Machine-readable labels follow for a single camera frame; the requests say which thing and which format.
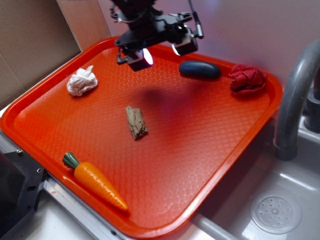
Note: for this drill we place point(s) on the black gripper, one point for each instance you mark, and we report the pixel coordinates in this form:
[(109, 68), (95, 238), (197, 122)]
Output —
[(148, 26)]

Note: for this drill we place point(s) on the red cloth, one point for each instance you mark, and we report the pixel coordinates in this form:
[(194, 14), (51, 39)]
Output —
[(246, 79)]

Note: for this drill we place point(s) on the orange plastic tray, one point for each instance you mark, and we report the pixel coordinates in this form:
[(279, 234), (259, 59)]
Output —
[(197, 129)]

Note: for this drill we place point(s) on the crumpled white paper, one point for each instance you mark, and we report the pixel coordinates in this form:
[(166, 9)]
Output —
[(82, 81)]

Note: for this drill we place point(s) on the grey toy sink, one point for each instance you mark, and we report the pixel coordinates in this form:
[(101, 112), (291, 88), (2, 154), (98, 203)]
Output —
[(264, 198)]

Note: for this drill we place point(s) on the dark faucet knob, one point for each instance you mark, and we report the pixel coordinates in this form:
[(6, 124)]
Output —
[(312, 106)]

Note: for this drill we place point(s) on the brown cardboard panel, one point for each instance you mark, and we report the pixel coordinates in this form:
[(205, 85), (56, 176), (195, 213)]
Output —
[(35, 40)]

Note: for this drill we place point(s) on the small wood piece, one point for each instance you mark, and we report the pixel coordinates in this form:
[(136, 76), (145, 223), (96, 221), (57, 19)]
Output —
[(136, 122)]

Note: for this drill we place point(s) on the dark plastic pickle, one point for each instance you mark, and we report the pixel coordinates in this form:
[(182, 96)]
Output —
[(199, 69)]

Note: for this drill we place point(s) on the orange plastic carrot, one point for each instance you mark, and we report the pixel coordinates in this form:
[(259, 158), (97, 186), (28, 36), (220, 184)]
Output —
[(93, 180)]

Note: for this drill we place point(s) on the grey toy faucet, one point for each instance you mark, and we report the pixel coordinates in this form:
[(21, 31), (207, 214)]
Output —
[(293, 102)]

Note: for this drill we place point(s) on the black metal bracket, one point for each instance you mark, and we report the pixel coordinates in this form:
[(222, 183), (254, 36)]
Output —
[(21, 180)]

